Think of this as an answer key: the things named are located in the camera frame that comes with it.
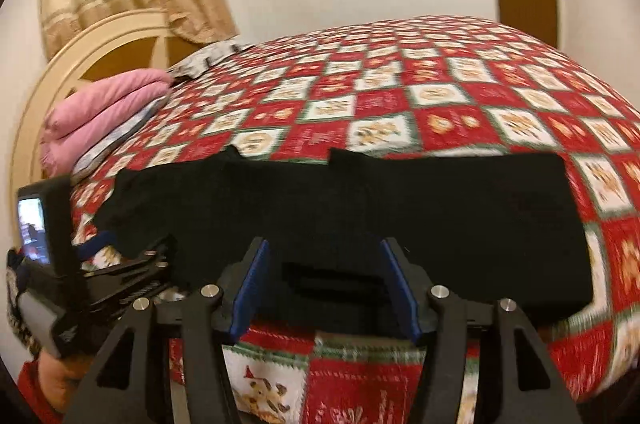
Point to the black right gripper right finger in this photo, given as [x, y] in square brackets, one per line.
[517, 380]

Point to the cream wooden headboard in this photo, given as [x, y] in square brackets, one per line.
[124, 41]

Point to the grey white patterned pillow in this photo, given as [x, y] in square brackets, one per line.
[198, 63]

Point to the red sleeve forearm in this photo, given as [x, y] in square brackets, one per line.
[29, 386]

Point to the grey patterned folded sheet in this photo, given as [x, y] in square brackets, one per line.
[90, 160]

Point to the red christmas patterned bedspread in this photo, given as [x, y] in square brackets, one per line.
[432, 86]

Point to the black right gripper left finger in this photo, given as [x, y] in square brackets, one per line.
[129, 379]

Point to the left hand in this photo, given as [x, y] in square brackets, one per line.
[59, 379]

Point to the black pants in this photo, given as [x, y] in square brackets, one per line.
[487, 227]

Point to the pink folded blanket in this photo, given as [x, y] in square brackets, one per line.
[85, 117]

